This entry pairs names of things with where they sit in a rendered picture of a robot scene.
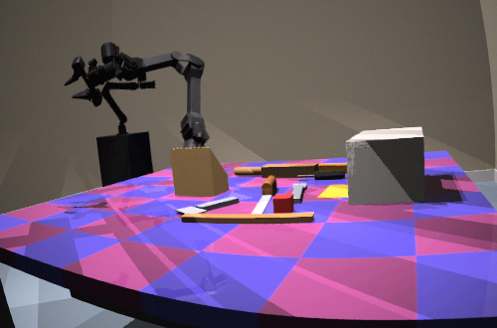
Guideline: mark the red cube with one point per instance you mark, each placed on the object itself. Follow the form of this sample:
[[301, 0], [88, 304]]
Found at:
[[283, 204]]

